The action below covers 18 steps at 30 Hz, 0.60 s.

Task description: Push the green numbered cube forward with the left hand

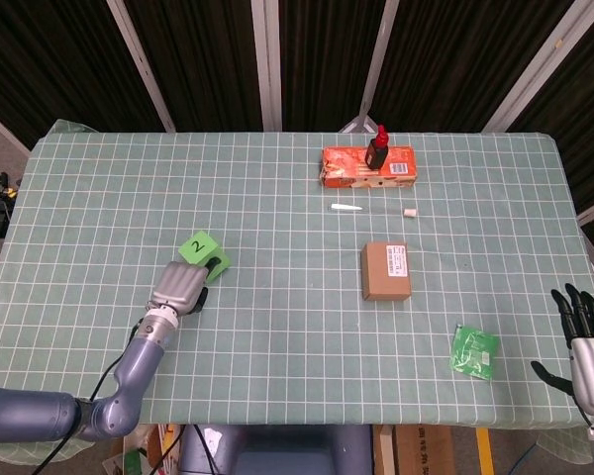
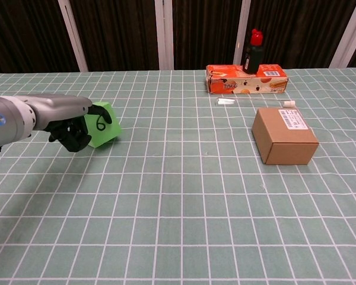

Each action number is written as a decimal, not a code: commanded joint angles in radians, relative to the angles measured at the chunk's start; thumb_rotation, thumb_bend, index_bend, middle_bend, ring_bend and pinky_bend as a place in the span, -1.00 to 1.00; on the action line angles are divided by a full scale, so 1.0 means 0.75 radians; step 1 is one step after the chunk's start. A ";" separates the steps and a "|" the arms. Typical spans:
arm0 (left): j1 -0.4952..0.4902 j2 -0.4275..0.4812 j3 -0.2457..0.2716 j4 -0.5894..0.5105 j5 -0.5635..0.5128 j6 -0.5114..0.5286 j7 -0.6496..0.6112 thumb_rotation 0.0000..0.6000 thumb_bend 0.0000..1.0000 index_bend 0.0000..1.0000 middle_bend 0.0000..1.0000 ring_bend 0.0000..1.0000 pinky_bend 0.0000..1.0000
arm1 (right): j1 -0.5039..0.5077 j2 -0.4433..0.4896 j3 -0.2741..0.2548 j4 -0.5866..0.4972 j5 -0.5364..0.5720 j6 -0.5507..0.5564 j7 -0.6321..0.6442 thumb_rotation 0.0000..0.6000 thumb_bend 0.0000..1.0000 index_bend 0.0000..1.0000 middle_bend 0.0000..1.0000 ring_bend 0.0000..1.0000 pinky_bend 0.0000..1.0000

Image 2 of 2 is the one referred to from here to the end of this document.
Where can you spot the clear tube white tips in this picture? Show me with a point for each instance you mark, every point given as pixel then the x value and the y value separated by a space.
pixel 225 101

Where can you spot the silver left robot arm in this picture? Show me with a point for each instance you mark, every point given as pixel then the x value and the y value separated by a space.
pixel 9 118

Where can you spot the black bottle red cap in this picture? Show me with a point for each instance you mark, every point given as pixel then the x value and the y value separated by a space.
pixel 252 56

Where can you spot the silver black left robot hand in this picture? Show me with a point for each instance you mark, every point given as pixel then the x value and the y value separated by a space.
pixel 62 110

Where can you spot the green grid tablecloth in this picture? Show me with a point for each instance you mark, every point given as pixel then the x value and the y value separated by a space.
pixel 178 207

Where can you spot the green numbered foam cube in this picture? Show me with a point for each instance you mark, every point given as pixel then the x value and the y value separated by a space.
pixel 105 126

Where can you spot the brown cardboard box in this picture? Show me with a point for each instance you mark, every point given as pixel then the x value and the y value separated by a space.
pixel 284 139

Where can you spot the orange printed carton box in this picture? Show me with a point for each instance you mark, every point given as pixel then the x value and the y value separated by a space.
pixel 246 80

